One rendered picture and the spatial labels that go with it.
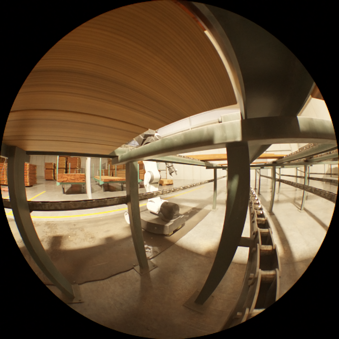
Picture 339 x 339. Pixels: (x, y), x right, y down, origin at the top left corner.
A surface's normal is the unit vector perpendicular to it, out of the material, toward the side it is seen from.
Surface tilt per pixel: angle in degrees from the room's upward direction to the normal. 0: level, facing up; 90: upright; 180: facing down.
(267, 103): 180
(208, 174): 93
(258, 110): 180
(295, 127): 90
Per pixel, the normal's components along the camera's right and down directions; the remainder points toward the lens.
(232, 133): -0.66, -0.01
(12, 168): 0.75, -0.04
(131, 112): 0.01, 1.00
